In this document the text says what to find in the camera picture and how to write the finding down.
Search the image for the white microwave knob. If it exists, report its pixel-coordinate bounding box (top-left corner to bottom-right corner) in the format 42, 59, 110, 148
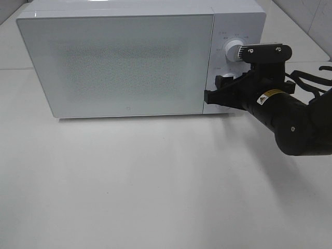
224, 38, 244, 62
223, 73, 236, 79

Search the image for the white microwave oven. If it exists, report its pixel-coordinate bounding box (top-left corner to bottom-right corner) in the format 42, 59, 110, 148
16, 1, 266, 115

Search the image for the white microwave door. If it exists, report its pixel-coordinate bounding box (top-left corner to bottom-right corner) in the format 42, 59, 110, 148
17, 15, 213, 118

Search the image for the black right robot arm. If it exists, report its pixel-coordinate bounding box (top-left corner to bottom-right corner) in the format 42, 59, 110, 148
204, 62, 331, 156

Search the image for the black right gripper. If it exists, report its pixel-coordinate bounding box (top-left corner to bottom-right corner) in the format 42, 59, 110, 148
204, 62, 295, 122

